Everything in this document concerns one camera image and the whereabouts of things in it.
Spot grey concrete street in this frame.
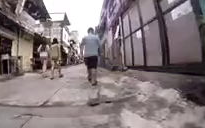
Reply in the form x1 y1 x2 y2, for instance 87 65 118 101
0 63 205 128

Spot grey panelled building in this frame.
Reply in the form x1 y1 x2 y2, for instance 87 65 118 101
95 0 205 76

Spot pale multi-storey building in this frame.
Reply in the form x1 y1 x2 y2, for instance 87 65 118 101
39 12 72 65

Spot person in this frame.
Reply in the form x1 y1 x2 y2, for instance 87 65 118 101
79 27 103 86
36 38 51 78
48 37 64 80

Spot yellow shopfront building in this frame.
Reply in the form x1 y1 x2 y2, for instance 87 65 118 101
0 0 52 78

